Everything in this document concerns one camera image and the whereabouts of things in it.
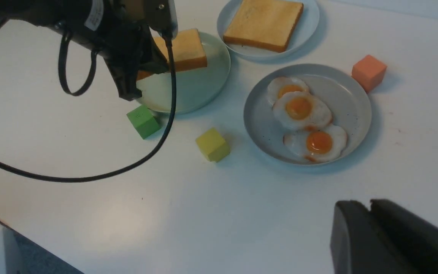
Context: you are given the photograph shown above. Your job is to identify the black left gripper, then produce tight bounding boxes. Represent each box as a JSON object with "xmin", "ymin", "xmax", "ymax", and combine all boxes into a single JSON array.
[{"xmin": 48, "ymin": 0, "xmax": 169, "ymax": 101}]

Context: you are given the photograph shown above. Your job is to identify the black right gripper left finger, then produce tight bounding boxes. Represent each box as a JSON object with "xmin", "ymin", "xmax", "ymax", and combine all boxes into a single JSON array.
[{"xmin": 330, "ymin": 201, "xmax": 419, "ymax": 274}]

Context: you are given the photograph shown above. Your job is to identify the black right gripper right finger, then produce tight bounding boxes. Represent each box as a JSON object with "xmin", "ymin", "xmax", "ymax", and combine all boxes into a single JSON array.
[{"xmin": 370, "ymin": 199, "xmax": 438, "ymax": 274}]

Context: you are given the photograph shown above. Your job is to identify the toast slice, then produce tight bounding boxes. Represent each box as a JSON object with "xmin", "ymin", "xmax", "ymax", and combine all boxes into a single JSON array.
[
  {"xmin": 222, "ymin": 0, "xmax": 304, "ymax": 53},
  {"xmin": 136, "ymin": 29, "xmax": 208, "ymax": 80}
]

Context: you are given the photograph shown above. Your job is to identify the fried egg top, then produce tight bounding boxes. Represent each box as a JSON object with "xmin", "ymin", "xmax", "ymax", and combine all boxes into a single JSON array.
[{"xmin": 267, "ymin": 76, "xmax": 310, "ymax": 106}]

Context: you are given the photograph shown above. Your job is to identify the fried egg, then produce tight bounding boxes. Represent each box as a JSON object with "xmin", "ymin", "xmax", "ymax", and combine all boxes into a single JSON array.
[
  {"xmin": 272, "ymin": 91, "xmax": 333, "ymax": 131},
  {"xmin": 267, "ymin": 76, "xmax": 310, "ymax": 106},
  {"xmin": 282, "ymin": 124, "xmax": 348, "ymax": 163}
]

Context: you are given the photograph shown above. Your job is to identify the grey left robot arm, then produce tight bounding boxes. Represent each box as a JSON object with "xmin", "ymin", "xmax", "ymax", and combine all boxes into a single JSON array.
[{"xmin": 0, "ymin": 0, "xmax": 414, "ymax": 274}]

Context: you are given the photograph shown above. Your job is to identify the green foam cube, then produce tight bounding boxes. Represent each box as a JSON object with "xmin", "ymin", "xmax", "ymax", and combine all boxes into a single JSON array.
[{"xmin": 127, "ymin": 105, "xmax": 162, "ymax": 139}]

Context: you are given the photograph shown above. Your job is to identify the pale green plate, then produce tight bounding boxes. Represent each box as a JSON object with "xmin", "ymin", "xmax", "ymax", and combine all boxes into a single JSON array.
[{"xmin": 136, "ymin": 31, "xmax": 231, "ymax": 114}]

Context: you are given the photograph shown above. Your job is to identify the yellow foam cube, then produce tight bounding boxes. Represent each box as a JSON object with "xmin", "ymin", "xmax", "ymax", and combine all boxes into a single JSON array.
[{"xmin": 196, "ymin": 127, "xmax": 230, "ymax": 162}]

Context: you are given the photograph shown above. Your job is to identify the fried egg near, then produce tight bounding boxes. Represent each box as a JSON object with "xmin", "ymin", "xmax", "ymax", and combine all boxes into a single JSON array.
[{"xmin": 282, "ymin": 124, "xmax": 348, "ymax": 163}]

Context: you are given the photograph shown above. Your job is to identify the fried egg middle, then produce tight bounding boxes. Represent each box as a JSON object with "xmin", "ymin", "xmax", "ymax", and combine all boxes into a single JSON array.
[{"xmin": 272, "ymin": 91, "xmax": 333, "ymax": 131}]

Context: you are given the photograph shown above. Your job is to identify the orange foam cube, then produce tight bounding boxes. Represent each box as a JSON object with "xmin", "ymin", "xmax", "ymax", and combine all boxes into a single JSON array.
[{"xmin": 351, "ymin": 54, "xmax": 387, "ymax": 94}]

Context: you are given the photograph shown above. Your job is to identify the light blue plate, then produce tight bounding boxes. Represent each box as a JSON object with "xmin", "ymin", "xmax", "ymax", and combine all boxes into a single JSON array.
[{"xmin": 217, "ymin": 0, "xmax": 320, "ymax": 61}]

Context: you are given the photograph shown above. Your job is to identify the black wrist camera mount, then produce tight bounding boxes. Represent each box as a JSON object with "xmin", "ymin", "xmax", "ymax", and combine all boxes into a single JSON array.
[{"xmin": 143, "ymin": 0, "xmax": 178, "ymax": 39}]

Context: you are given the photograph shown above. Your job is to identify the black camera cable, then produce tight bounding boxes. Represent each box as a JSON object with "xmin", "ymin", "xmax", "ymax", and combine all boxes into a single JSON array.
[{"xmin": 0, "ymin": 36, "xmax": 177, "ymax": 183}]

